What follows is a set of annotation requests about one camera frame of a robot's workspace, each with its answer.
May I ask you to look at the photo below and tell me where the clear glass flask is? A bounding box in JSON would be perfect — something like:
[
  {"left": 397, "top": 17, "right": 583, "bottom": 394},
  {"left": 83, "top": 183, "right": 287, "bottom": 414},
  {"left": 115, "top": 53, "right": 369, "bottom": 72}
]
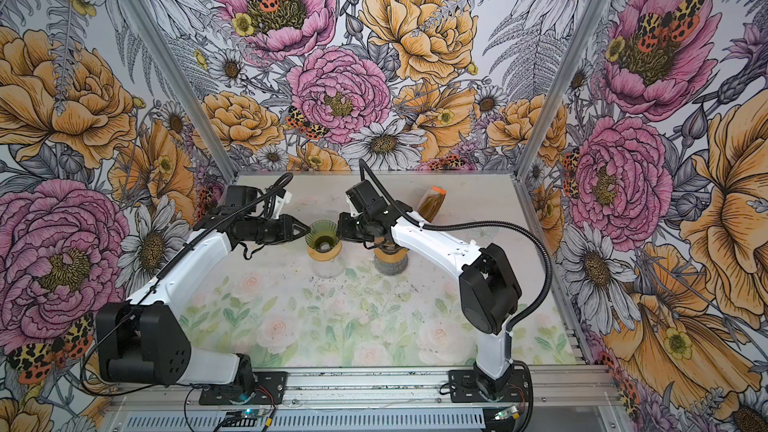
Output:
[{"left": 310, "top": 258, "right": 346, "bottom": 279}]

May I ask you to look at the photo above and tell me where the white vented cable duct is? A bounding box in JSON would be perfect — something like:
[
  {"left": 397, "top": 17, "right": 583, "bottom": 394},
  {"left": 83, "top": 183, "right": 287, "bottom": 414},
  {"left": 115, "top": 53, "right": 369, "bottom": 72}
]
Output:
[{"left": 113, "top": 408, "right": 486, "bottom": 431}]

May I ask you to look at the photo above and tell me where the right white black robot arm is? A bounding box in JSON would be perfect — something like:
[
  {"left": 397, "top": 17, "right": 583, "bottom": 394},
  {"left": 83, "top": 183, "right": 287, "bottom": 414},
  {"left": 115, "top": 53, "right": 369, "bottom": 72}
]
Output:
[{"left": 338, "top": 180, "right": 522, "bottom": 401}]

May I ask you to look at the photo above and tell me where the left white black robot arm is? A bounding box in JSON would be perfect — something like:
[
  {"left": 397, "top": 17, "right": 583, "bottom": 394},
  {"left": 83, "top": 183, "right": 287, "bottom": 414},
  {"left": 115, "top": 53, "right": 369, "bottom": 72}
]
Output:
[{"left": 94, "top": 173, "right": 309, "bottom": 403}]

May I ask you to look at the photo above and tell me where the left black corrugated cable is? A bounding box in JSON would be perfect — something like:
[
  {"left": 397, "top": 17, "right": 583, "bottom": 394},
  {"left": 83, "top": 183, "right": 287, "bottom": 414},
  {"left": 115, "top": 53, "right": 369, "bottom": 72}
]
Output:
[{"left": 79, "top": 171, "right": 295, "bottom": 397}]

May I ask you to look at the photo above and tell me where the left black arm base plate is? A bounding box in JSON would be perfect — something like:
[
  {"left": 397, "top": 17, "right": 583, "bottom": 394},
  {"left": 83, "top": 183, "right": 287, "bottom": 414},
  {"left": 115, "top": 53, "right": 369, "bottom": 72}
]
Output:
[{"left": 198, "top": 371, "right": 288, "bottom": 406}]

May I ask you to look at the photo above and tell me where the aluminium rail frame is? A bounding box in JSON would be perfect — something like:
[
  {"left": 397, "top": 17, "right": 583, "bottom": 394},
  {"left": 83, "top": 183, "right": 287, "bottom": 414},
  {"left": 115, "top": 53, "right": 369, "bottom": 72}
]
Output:
[{"left": 106, "top": 364, "right": 620, "bottom": 414}]

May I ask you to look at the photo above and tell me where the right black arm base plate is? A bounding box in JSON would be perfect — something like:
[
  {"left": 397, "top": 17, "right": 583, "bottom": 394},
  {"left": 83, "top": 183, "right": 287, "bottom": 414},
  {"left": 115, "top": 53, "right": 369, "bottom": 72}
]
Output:
[{"left": 447, "top": 365, "right": 532, "bottom": 403}]

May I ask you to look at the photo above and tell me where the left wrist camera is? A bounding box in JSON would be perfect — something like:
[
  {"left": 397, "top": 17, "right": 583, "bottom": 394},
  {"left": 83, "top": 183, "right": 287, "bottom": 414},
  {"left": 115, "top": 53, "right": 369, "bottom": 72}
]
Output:
[{"left": 271, "top": 189, "right": 292, "bottom": 219}]

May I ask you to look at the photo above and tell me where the green glass dripper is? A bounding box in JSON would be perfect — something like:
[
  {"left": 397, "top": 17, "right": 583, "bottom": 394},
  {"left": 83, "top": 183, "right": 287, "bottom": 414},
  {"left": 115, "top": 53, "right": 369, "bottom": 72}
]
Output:
[{"left": 305, "top": 220, "right": 340, "bottom": 245}]

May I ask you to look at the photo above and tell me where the brown coffee filter stack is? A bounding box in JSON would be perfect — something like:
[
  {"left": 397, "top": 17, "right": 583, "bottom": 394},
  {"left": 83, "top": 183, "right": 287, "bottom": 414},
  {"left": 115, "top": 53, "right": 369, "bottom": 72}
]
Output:
[{"left": 416, "top": 186, "right": 447, "bottom": 222}]

